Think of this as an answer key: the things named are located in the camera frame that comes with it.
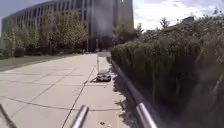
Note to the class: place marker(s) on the small white robot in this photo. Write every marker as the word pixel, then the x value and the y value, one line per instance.
pixel 103 68

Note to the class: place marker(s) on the low concrete kerb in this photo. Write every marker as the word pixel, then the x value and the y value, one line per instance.
pixel 128 85

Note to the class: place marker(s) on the large dark building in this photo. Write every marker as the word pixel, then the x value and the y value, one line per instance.
pixel 106 20

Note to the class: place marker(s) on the row of trees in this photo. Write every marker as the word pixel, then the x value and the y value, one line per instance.
pixel 63 33

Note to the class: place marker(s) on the tall green hedge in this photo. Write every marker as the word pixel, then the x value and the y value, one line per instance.
pixel 173 60

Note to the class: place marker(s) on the robot's own part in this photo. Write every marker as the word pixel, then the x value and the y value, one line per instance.
pixel 80 117
pixel 146 116

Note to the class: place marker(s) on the pale concrete slab pavement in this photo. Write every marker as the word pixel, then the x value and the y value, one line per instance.
pixel 50 90

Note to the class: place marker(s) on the grass strip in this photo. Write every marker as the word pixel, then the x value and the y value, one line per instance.
pixel 20 60

